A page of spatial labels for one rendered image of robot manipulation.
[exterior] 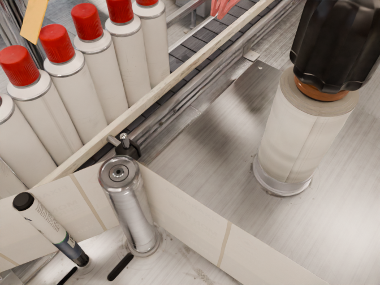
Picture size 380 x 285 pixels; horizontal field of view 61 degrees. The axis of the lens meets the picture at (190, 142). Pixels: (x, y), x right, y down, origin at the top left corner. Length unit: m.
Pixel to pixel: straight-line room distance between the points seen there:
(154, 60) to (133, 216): 0.30
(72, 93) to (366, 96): 0.57
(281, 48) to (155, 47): 0.36
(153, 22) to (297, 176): 0.30
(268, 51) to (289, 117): 0.43
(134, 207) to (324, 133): 0.22
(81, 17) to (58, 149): 0.18
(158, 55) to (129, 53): 0.07
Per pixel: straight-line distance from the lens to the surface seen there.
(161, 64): 0.56
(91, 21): 0.44
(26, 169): 0.48
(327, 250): 0.49
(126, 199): 0.30
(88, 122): 0.50
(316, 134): 0.38
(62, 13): 0.95
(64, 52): 0.43
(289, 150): 0.41
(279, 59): 0.78
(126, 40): 0.48
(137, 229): 0.37
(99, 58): 0.46
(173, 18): 0.64
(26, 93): 0.42
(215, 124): 0.56
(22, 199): 0.31
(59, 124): 0.46
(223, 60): 0.69
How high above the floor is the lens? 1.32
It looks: 55 degrees down
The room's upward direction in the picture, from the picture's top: straight up
